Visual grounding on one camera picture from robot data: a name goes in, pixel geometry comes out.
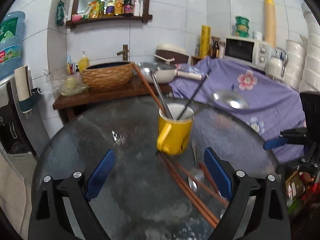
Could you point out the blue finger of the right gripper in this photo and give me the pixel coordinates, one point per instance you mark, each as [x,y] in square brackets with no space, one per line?
[275,143]

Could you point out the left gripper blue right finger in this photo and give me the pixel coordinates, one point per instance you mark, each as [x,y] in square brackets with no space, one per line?
[221,172]

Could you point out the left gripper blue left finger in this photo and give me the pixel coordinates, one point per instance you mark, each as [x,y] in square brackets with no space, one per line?
[100,175]

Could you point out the small steel spoon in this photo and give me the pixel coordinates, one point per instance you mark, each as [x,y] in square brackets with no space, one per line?
[195,171]

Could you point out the steel soup ladle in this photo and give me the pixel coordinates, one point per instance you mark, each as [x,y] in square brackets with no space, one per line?
[229,98]

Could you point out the yellow duck mug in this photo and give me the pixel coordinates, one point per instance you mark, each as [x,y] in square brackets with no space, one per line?
[173,134]

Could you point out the perforated steel skimmer ladle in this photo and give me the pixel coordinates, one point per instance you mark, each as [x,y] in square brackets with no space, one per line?
[161,94]

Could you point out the black chopstick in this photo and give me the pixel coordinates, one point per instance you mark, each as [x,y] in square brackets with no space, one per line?
[194,94]

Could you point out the purple floral cloth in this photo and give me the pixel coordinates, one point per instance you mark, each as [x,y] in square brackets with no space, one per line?
[273,106]

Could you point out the round glass table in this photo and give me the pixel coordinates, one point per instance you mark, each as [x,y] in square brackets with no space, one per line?
[140,200]

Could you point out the wooden counter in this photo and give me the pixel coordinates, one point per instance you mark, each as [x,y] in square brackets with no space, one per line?
[69,107]

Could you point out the white kettle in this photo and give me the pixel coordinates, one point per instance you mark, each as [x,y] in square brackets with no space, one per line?
[275,68]

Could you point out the water dispenser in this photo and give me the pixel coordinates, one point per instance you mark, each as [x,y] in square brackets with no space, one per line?
[23,136]

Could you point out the plastic bag with fruit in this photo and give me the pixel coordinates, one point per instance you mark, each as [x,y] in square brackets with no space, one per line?
[63,84]

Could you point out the woven basket sink bowl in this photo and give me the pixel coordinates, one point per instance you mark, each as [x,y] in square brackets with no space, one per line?
[107,75]

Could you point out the white microwave oven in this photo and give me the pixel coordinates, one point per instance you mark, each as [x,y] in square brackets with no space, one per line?
[252,53]

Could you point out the yellow soap bottle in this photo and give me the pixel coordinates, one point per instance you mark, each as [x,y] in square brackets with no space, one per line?
[83,63]

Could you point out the cream pan with lid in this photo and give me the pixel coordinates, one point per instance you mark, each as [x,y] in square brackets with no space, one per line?
[164,73]

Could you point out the brown glass bottle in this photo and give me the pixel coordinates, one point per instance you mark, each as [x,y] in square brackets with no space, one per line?
[215,50]

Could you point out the brass faucet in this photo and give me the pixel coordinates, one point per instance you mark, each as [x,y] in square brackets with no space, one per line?
[125,52]

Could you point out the tall paper cup stack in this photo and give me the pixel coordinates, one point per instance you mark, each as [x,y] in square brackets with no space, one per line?
[270,22]

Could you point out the green instant noodle cups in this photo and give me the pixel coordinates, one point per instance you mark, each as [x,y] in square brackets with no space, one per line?
[241,26]

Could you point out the brown rice cooker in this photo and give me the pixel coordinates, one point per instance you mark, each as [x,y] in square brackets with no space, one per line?
[170,54]

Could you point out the yellow wrap roll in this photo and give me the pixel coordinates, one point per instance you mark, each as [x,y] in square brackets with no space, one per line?
[204,41]

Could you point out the dark soy sauce bottle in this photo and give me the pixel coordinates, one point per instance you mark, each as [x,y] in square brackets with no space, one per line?
[128,7]

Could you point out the blue water jug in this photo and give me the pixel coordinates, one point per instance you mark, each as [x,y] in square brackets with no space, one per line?
[12,31]

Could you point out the wooden framed wall shelf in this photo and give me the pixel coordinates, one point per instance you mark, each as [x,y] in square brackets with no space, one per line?
[90,11]

